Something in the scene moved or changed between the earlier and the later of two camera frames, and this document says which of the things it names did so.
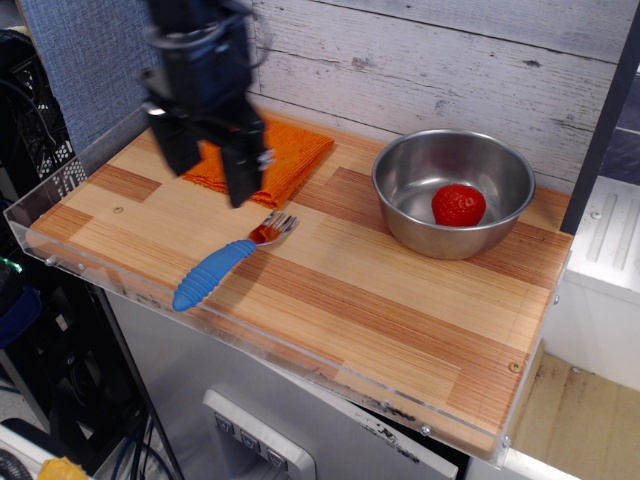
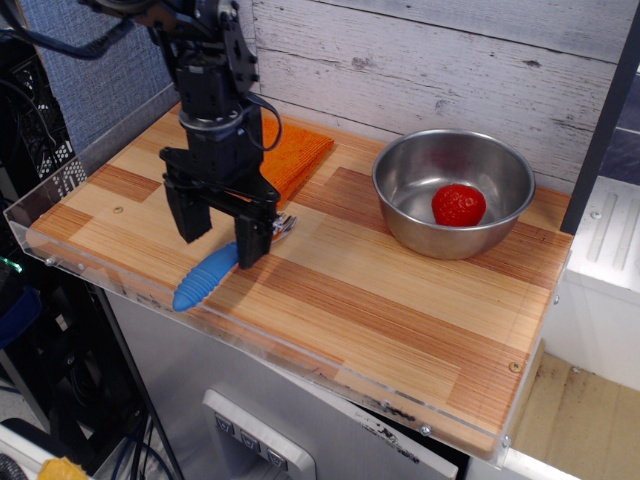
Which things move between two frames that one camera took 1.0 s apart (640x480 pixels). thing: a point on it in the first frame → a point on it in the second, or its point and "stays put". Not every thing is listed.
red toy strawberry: x=458 y=205 stays put
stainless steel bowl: x=409 y=172 stays put
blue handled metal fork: x=211 y=270 stays put
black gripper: x=204 y=75 → x=222 y=165
